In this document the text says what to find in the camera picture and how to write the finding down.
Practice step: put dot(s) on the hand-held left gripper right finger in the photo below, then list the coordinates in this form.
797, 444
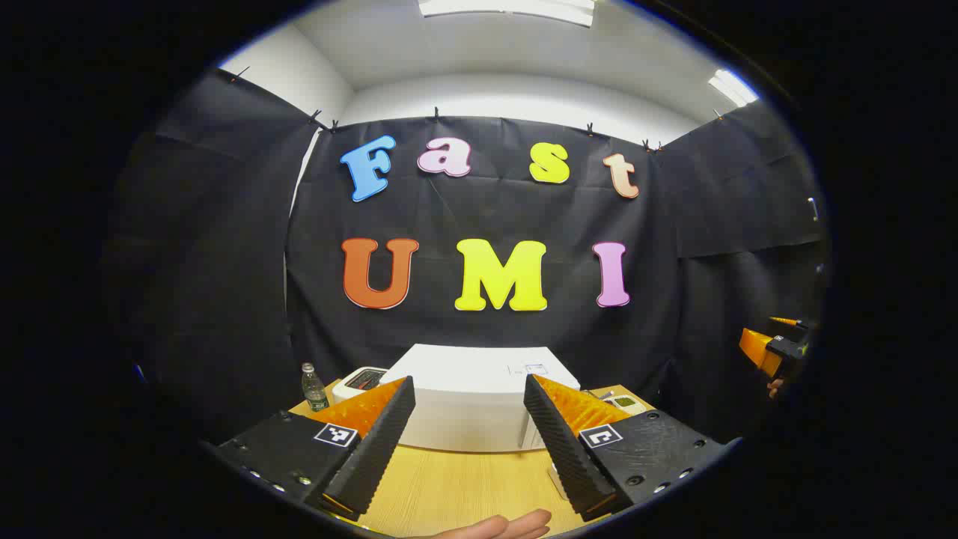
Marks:
565, 442

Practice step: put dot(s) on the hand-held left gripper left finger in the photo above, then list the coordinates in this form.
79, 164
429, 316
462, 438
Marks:
374, 442

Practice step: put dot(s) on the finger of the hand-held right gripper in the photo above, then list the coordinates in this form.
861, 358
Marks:
784, 321
757, 348

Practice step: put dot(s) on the white microwave oven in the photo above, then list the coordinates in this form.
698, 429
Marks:
468, 397

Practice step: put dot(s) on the small white dish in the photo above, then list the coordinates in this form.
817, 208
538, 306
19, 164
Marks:
557, 479

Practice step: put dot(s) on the white kitchen appliance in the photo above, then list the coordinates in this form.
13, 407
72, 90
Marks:
359, 382

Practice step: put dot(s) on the white divided plate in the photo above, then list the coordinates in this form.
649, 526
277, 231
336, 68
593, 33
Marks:
625, 404

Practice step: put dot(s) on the clear plastic water bottle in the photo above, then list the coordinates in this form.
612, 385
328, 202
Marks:
313, 391

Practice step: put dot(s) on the ceiling light panel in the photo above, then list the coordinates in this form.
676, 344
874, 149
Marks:
732, 87
509, 9

